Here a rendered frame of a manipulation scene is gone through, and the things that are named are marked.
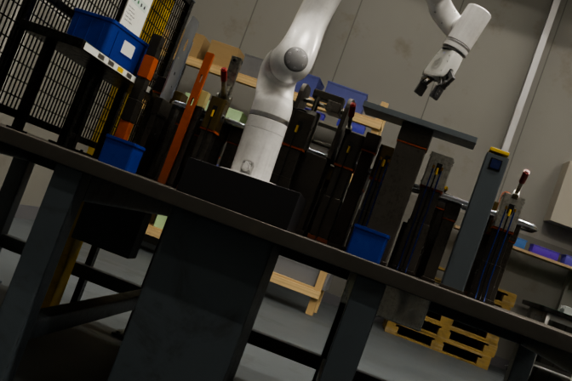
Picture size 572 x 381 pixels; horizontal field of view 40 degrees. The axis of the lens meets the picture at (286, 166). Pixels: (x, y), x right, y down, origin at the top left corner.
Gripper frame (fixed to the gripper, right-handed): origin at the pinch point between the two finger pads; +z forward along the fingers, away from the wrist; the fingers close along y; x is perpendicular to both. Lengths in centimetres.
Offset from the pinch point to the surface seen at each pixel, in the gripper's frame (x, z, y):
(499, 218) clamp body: 41.4, 20.0, 11.2
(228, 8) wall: 118, -82, -668
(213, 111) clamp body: -39, 41, -49
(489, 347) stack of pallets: 498, 81, -438
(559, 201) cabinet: 530, -103, -500
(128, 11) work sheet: -73, 25, -104
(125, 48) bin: -73, 39, -66
